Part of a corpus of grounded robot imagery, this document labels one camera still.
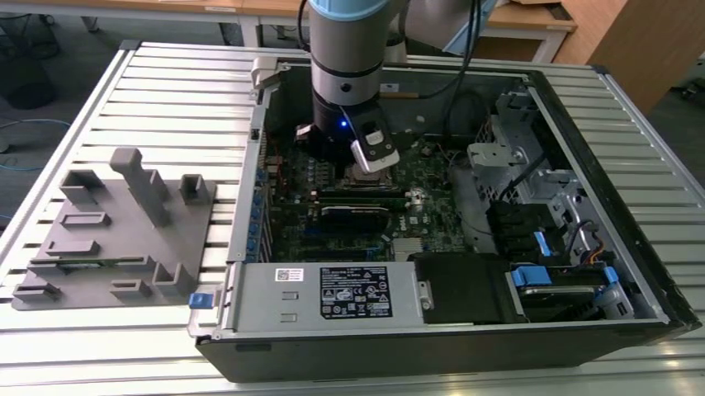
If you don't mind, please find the metal socket cover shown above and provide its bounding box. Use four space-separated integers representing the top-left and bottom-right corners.
344 164 400 190

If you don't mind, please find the black graphics card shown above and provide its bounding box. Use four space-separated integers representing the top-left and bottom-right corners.
318 204 394 235

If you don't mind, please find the grey plastic case latch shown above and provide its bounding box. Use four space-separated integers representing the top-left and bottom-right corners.
250 57 291 90

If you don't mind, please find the green motherboard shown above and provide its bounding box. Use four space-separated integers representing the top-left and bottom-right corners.
255 130 482 265

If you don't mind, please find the perforated metal drive cage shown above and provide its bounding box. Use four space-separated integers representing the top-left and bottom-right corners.
466 91 587 207

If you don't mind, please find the black fan shroud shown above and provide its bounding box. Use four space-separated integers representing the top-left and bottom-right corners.
488 200 564 255

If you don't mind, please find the silver power supply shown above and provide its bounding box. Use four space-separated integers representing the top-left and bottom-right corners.
218 260 437 336

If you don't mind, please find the blue plastic tab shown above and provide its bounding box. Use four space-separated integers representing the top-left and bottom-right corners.
532 230 553 257

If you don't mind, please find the grey parts rack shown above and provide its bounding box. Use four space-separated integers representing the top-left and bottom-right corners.
10 147 221 311

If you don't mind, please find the hard disk in blue carrier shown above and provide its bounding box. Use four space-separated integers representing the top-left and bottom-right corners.
506 266 621 323

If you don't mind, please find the green RAM stick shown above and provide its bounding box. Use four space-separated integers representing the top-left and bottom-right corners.
30 256 149 270

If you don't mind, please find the black PC case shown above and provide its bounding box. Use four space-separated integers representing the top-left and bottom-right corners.
186 55 704 384

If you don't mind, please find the black round bin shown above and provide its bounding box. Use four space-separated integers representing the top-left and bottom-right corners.
0 12 63 111

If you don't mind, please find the wooden cabinet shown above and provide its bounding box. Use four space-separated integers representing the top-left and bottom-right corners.
553 0 705 113

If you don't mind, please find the black chair base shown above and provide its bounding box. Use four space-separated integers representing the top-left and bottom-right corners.
680 55 705 101

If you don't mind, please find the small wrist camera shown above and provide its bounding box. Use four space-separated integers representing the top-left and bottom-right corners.
293 123 318 146

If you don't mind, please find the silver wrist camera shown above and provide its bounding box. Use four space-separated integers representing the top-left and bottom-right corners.
349 130 402 174

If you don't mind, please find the black looped cable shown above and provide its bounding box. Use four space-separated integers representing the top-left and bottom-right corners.
444 91 489 139

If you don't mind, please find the silver metal bracket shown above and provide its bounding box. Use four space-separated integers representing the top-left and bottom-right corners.
466 142 532 168

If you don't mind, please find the flat black cable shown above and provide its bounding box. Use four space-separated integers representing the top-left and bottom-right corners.
498 154 548 203

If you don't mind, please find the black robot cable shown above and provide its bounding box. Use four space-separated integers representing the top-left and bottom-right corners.
380 0 488 100

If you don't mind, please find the black plastic duct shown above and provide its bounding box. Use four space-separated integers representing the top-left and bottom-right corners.
410 252 532 326

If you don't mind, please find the wooden desk white frame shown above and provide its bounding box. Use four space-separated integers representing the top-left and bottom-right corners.
242 0 579 64
0 0 247 34

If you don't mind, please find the light blue floor cable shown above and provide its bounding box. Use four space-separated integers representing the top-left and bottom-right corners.
0 118 73 172

